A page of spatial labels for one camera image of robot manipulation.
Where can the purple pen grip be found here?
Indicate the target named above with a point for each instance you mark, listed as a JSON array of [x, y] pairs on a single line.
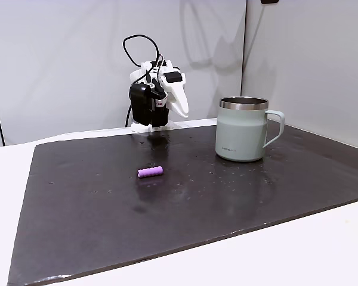
[[150, 172]]

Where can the black overhead mount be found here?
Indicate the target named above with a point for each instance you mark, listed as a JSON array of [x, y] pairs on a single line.
[[269, 1]]

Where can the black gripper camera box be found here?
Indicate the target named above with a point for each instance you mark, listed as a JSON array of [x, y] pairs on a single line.
[[173, 77]]

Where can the black table mat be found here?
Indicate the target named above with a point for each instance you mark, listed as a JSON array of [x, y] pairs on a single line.
[[107, 223]]

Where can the pale green steel mug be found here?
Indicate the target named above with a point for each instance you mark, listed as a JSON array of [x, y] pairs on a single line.
[[240, 137]]

